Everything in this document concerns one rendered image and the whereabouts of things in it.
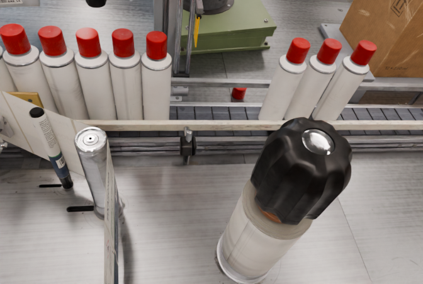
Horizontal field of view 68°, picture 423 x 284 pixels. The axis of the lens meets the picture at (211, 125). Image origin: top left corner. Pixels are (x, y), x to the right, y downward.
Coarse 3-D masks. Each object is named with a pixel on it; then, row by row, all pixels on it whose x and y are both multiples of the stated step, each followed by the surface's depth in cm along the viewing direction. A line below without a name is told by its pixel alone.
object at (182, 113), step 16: (176, 112) 68; (192, 112) 67; (208, 112) 68; (224, 112) 69; (240, 112) 69; (256, 112) 70; (352, 112) 74; (368, 112) 75; (384, 112) 76; (400, 112) 77; (416, 112) 78
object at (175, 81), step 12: (180, 84) 62; (192, 84) 62; (204, 84) 63; (216, 84) 63; (228, 84) 63; (240, 84) 64; (252, 84) 64; (264, 84) 64; (360, 84) 68; (372, 84) 69; (384, 84) 69; (396, 84) 70; (408, 84) 71; (420, 84) 71
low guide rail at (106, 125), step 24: (96, 120) 58; (120, 120) 59; (144, 120) 60; (168, 120) 61; (192, 120) 61; (216, 120) 62; (240, 120) 63; (264, 120) 64; (336, 120) 67; (360, 120) 68; (384, 120) 69; (408, 120) 70
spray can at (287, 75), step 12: (300, 48) 53; (288, 60) 55; (300, 60) 55; (276, 72) 58; (288, 72) 56; (300, 72) 56; (276, 84) 59; (288, 84) 58; (276, 96) 60; (288, 96) 60; (264, 108) 65; (276, 108) 62
